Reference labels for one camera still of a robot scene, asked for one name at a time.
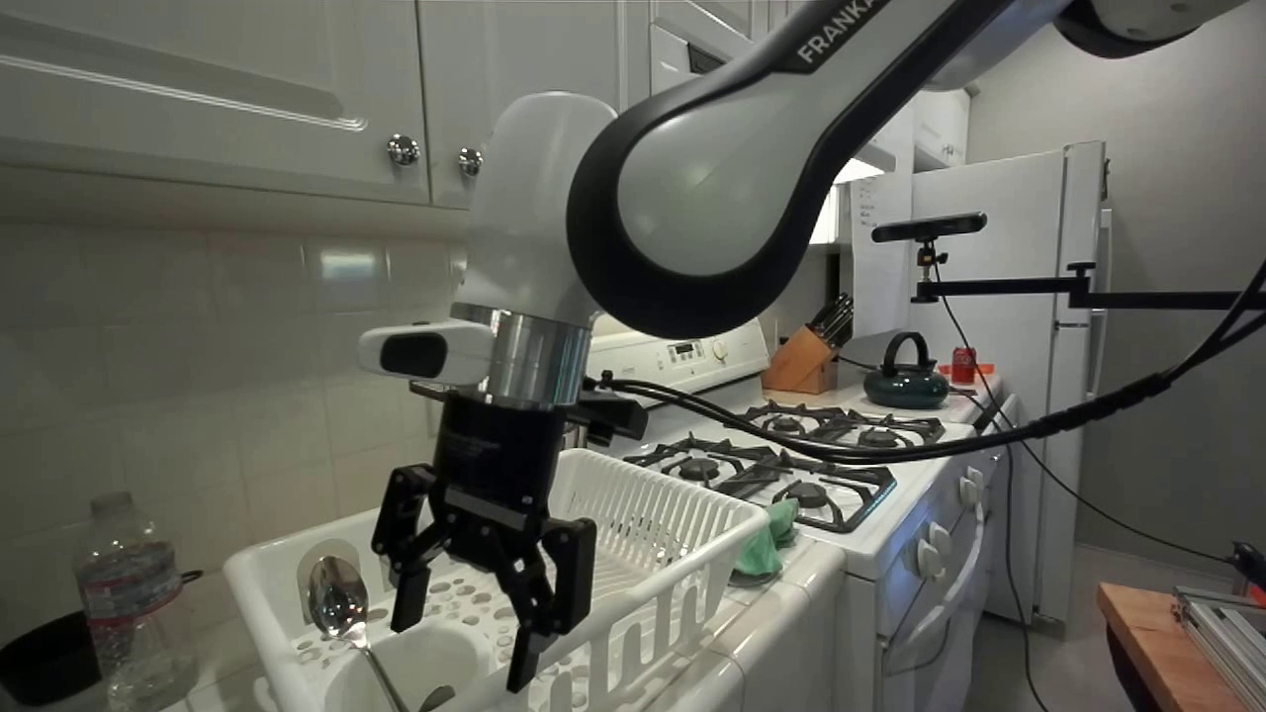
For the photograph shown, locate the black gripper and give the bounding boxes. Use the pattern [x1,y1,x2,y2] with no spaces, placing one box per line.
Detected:
[368,390,601,698]

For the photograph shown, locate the silver metal spoon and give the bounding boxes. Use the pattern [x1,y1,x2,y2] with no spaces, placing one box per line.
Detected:
[302,549,414,712]

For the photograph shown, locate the white plastic dish rack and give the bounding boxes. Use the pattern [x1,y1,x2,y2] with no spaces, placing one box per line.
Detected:
[218,448,770,712]

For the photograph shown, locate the green cloth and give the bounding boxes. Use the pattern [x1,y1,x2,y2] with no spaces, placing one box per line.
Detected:
[728,493,804,587]

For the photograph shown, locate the clear plastic water bottle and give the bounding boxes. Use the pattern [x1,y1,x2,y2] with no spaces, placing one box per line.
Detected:
[71,492,200,712]

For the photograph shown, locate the wooden knife block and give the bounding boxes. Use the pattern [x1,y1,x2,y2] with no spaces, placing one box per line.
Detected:
[761,287,857,394]

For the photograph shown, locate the white gas stove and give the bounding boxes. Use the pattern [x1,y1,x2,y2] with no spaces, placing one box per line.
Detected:
[575,311,1022,712]

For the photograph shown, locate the black pan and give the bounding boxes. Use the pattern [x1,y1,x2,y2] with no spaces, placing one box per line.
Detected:
[0,564,211,709]

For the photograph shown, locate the black kettle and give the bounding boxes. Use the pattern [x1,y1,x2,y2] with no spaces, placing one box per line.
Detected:
[864,328,953,413]

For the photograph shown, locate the white refrigerator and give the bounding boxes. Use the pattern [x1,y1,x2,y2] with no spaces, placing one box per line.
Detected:
[844,137,1116,633]

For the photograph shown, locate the wooden table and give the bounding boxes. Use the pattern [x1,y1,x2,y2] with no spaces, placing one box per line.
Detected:
[1095,579,1266,712]

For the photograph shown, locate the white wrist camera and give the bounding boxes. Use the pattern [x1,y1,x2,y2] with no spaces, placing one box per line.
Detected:
[356,316,493,394]

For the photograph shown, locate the black exterior camera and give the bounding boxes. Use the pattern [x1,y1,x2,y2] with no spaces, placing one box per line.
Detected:
[865,211,988,248]

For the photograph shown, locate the white upper wall cabinets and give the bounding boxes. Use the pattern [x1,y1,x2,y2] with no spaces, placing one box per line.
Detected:
[0,0,978,248]

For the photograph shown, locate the thick black cable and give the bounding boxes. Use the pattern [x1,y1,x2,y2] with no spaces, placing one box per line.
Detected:
[576,253,1266,467]

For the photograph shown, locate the metal base plate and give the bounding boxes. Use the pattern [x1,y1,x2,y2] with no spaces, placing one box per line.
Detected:
[1166,587,1266,712]

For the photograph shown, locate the black camera mount rod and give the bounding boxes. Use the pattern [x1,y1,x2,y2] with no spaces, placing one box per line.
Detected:
[913,260,1266,316]

